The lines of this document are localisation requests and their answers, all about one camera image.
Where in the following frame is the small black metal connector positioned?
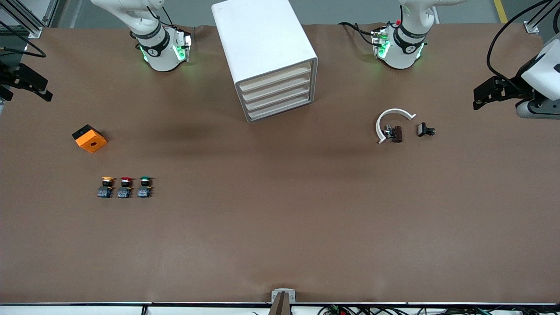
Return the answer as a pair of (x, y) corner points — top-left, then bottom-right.
(382, 125), (403, 143)

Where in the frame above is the white curved plastic bracket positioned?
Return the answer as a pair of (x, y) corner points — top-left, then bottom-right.
(376, 108), (417, 144)

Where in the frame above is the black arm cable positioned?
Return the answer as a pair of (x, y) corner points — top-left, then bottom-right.
(486, 0), (560, 81)
(0, 21), (47, 59)

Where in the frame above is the white table edge rail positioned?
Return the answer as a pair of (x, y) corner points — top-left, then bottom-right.
(0, 301), (560, 315)

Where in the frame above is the yellow push button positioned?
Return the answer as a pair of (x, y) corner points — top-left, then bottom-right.
(97, 176), (116, 198)

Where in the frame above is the black cable bundle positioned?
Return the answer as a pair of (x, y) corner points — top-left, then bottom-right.
(252, 304), (560, 315)

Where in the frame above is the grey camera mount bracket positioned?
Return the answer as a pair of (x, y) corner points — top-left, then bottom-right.
(268, 288), (297, 315)

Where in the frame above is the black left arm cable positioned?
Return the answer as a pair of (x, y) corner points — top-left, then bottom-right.
(486, 0), (560, 81)

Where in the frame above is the black base cable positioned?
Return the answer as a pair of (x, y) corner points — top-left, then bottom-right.
(338, 21), (378, 47)

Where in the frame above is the green push button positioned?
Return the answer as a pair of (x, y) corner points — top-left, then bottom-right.
(137, 176), (154, 198)

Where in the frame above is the white tray edge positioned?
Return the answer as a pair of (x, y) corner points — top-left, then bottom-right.
(238, 63), (312, 92)

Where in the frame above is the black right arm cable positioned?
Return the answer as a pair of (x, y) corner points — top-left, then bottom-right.
(0, 21), (47, 59)

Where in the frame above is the red push button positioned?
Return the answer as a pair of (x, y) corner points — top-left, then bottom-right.
(117, 176), (134, 199)

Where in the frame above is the orange box with hole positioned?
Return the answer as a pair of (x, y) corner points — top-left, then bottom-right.
(72, 124), (108, 154)

